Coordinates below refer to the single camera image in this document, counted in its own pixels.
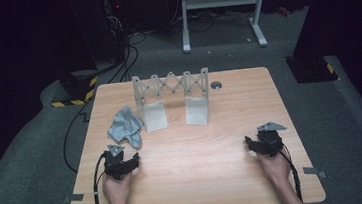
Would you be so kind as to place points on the grey tape piece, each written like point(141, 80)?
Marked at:
point(313, 171)
point(74, 197)

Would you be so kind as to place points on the black hazard-striped stand base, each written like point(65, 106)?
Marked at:
point(309, 67)
point(74, 88)

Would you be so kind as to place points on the grey quilted cloth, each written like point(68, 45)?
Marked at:
point(125, 124)

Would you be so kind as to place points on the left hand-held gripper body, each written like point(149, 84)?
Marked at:
point(114, 163)

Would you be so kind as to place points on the expandable metal bookend rack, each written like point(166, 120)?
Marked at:
point(155, 116)

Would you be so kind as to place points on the person's left hand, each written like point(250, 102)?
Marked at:
point(117, 191)

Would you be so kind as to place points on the small red object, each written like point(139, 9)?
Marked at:
point(283, 11)

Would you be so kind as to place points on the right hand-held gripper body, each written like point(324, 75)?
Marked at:
point(270, 143)

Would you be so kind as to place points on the person's right hand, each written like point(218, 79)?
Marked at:
point(276, 169)

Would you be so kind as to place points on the dark equipment rack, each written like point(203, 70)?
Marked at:
point(114, 24)

